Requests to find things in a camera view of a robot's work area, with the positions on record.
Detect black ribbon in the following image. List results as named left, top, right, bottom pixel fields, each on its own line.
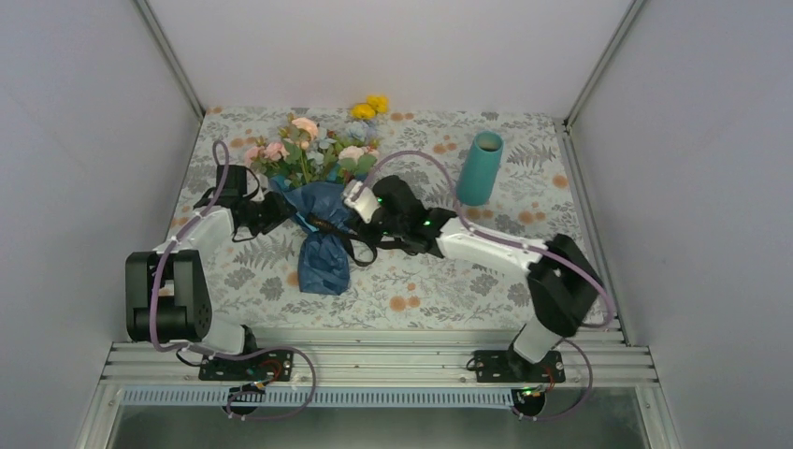
left=307, top=213, right=378, bottom=268

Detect blue wrapping paper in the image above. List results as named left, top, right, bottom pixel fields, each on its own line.
left=268, top=176, right=351, bottom=296

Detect artificial flower bouquet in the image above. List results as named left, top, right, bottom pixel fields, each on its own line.
left=244, top=95, right=390, bottom=189

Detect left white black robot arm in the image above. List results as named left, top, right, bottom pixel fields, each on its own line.
left=124, top=165, right=296, bottom=379

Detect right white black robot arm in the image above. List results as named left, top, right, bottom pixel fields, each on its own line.
left=341, top=175, right=604, bottom=381

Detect teal cylindrical vase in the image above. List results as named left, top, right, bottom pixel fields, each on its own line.
left=456, top=131, right=504, bottom=206

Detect floral patterned table mat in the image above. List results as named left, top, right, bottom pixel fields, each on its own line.
left=203, top=111, right=583, bottom=330

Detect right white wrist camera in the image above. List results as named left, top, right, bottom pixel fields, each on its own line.
left=341, top=180, right=380, bottom=225

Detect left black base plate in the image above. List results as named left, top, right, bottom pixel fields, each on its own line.
left=198, top=350, right=296, bottom=383

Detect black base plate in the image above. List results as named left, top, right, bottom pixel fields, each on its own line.
left=466, top=350, right=566, bottom=384
left=198, top=350, right=296, bottom=383

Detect aluminium rail frame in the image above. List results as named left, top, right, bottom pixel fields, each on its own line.
left=78, top=327, right=679, bottom=448

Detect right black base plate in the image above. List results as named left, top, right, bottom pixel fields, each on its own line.
left=466, top=350, right=566, bottom=384

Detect slotted grey cable duct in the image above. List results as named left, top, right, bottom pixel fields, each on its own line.
left=121, top=385, right=514, bottom=409

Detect left aluminium corner post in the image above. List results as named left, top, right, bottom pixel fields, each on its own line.
left=132, top=0, right=206, bottom=122

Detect aluminium corner post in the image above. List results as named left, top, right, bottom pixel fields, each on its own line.
left=132, top=0, right=206, bottom=122
left=563, top=0, right=646, bottom=132

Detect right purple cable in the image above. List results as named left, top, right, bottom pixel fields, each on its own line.
left=360, top=150, right=618, bottom=424

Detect right aluminium corner post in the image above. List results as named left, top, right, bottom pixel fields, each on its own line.
left=563, top=0, right=646, bottom=132

